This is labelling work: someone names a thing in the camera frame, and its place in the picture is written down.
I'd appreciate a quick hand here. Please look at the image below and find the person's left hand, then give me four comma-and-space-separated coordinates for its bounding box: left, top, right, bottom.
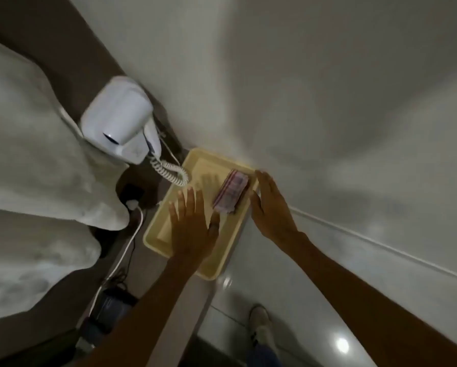
168, 187, 221, 269

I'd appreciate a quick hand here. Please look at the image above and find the person's right hand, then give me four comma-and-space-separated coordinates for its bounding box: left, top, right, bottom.
249, 170, 299, 251

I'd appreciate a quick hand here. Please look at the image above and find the person's right forearm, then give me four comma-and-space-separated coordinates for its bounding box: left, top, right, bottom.
278, 230, 457, 367

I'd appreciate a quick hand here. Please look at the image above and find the person's left forearm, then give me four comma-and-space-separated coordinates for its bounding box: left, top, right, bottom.
74, 256, 203, 367

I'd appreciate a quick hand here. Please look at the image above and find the pale yellow plastic tray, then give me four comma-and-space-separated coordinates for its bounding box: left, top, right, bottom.
142, 148, 260, 282

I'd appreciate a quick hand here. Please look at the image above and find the folded striped cloth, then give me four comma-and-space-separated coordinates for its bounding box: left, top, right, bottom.
212, 169, 250, 215

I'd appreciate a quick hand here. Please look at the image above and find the person's white shoe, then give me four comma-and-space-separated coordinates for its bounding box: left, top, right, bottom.
248, 304, 276, 347

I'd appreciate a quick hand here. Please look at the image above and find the person's blue trouser leg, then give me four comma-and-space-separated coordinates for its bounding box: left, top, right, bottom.
247, 341, 283, 367

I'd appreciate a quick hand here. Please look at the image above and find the large white hanging towel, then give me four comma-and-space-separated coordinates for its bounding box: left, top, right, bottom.
0, 34, 132, 231

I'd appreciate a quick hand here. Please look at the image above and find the small white hanging towel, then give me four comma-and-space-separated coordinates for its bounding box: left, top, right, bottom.
0, 206, 102, 324

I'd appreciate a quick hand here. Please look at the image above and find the white coiled cord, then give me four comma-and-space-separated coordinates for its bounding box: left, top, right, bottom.
148, 154, 191, 187

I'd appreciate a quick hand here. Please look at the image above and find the black wall socket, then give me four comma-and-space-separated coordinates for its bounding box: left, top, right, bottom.
117, 182, 145, 205

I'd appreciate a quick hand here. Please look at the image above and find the white power cable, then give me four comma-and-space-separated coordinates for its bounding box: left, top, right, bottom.
85, 206, 145, 322

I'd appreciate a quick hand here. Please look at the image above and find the white wall hair dryer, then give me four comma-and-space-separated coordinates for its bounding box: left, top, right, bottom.
79, 75, 164, 166

